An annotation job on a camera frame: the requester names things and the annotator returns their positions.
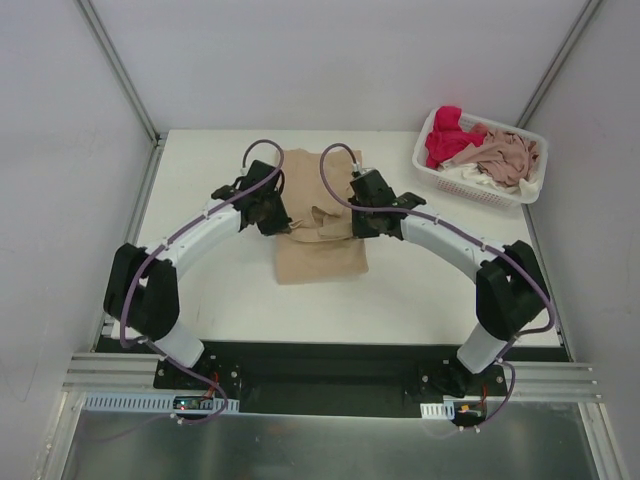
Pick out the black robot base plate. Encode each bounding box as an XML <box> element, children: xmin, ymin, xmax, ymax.
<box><xmin>152</xmin><ymin>338</ymin><xmax>506</xmax><ymax>416</ymax></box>

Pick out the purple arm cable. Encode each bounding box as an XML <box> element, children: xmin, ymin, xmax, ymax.
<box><xmin>118</xmin><ymin>139</ymin><xmax>287</xmax><ymax>426</ymax></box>
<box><xmin>319</xmin><ymin>143</ymin><xmax>557</xmax><ymax>436</ymax></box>

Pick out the white slotted cable duct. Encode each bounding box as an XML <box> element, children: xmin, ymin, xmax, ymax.
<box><xmin>84</xmin><ymin>393</ymin><xmax>240</xmax><ymax>415</ymax></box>

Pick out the aluminium frame post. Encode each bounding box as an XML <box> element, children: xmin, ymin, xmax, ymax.
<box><xmin>516</xmin><ymin>0</ymin><xmax>605</xmax><ymax>129</ymax></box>
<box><xmin>74</xmin><ymin>0</ymin><xmax>162</xmax><ymax>146</ymax></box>

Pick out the right aluminium frame post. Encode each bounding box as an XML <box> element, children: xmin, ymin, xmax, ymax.
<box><xmin>516</xmin><ymin>0</ymin><xmax>605</xmax><ymax>129</ymax></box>

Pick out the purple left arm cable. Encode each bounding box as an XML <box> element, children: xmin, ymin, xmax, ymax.
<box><xmin>118</xmin><ymin>139</ymin><xmax>287</xmax><ymax>426</ymax></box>

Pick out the white plastic laundry basket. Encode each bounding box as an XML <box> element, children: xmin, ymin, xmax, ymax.
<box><xmin>412</xmin><ymin>106</ymin><xmax>548</xmax><ymax>207</ymax></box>

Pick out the aluminium front rail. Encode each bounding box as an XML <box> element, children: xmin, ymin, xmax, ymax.
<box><xmin>62</xmin><ymin>353</ymin><xmax>602</xmax><ymax>403</ymax></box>

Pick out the pink red shirt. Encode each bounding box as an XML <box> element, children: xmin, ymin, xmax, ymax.
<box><xmin>424</xmin><ymin>106</ymin><xmax>488</xmax><ymax>170</ymax></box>

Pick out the right white cable duct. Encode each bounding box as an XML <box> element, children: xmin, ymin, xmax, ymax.
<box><xmin>420</xmin><ymin>401</ymin><xmax>455</xmax><ymax>421</ymax></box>

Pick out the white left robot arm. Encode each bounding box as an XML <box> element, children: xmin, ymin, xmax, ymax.
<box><xmin>103</xmin><ymin>160</ymin><xmax>290</xmax><ymax>389</ymax></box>

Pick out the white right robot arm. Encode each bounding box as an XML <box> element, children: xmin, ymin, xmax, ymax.
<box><xmin>349</xmin><ymin>169</ymin><xmax>551</xmax><ymax>395</ymax></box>

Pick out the left aluminium frame post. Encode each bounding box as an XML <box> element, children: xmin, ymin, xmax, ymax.
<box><xmin>74</xmin><ymin>0</ymin><xmax>162</xmax><ymax>146</ymax></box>

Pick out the beige t shirt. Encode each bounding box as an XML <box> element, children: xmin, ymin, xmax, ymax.
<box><xmin>275</xmin><ymin>149</ymin><xmax>369</xmax><ymax>285</ymax></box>

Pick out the cream white shirt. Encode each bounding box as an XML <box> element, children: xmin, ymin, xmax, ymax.
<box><xmin>439</xmin><ymin>162</ymin><xmax>541</xmax><ymax>200</ymax></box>

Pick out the dusty pink shirt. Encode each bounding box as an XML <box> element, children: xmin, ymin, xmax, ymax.
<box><xmin>447</xmin><ymin>129</ymin><xmax>540</xmax><ymax>186</ymax></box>

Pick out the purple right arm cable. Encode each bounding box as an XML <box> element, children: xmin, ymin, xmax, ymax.
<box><xmin>319</xmin><ymin>143</ymin><xmax>557</xmax><ymax>436</ymax></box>

